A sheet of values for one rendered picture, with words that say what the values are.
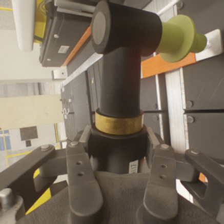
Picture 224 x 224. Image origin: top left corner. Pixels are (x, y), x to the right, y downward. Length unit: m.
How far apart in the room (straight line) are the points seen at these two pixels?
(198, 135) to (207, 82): 0.06
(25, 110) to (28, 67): 1.08
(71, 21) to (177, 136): 0.35
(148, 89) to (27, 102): 4.32
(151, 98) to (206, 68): 0.10
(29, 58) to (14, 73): 0.53
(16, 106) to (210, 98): 4.43
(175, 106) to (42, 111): 4.35
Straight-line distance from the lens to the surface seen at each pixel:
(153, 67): 0.26
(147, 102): 0.28
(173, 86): 0.25
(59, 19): 0.43
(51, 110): 4.54
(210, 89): 0.21
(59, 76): 1.10
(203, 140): 0.22
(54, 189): 0.18
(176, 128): 0.25
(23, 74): 4.53
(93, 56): 0.50
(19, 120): 4.52
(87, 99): 0.49
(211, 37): 0.21
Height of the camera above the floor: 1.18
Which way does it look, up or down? 28 degrees down
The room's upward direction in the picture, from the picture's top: 97 degrees counter-clockwise
